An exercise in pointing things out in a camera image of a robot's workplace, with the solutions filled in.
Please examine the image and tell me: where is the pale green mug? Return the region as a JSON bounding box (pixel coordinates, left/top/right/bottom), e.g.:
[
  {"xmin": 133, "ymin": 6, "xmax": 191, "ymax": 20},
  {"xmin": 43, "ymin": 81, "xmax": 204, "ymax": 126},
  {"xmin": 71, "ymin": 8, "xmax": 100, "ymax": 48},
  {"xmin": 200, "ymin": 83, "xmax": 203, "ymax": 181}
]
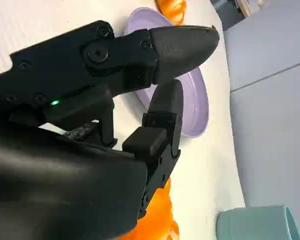
[{"xmin": 216, "ymin": 204, "xmax": 300, "ymax": 240}]

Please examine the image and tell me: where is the grey-blue partition panel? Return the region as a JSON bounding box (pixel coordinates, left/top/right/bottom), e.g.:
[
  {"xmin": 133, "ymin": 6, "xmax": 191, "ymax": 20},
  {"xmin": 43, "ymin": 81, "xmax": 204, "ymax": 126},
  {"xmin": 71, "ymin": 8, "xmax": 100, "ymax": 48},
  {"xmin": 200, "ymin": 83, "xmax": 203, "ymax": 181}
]
[
  {"xmin": 222, "ymin": 0, "xmax": 300, "ymax": 92},
  {"xmin": 231, "ymin": 59, "xmax": 300, "ymax": 208}
]

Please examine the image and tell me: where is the beige wooden board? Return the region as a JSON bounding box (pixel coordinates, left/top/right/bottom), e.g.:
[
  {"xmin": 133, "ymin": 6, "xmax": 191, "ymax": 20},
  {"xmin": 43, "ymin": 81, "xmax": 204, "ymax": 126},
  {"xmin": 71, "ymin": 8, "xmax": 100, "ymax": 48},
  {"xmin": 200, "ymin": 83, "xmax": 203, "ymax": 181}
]
[{"xmin": 236, "ymin": 0, "xmax": 267, "ymax": 18}]

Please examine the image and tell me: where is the orange and white bread roll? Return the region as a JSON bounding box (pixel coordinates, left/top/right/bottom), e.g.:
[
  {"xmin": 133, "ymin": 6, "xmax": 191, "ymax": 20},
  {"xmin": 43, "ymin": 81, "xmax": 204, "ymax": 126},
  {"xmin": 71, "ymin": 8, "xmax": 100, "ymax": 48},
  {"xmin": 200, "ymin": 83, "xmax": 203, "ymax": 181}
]
[
  {"xmin": 119, "ymin": 179, "xmax": 180, "ymax": 240},
  {"xmin": 156, "ymin": 0, "xmax": 188, "ymax": 26}
]

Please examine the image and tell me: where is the lilac plate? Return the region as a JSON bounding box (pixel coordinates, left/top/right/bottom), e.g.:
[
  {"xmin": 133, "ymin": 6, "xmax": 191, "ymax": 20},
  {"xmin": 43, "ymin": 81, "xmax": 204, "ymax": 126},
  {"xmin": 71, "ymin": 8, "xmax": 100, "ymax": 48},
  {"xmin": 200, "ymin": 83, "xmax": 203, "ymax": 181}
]
[{"xmin": 123, "ymin": 7, "xmax": 210, "ymax": 139}]

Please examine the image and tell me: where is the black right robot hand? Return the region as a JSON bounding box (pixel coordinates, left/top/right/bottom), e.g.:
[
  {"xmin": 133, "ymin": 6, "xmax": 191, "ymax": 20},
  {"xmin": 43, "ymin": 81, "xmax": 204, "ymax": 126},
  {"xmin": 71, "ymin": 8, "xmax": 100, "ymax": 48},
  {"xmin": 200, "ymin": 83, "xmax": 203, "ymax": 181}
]
[{"xmin": 0, "ymin": 20, "xmax": 221, "ymax": 240}]

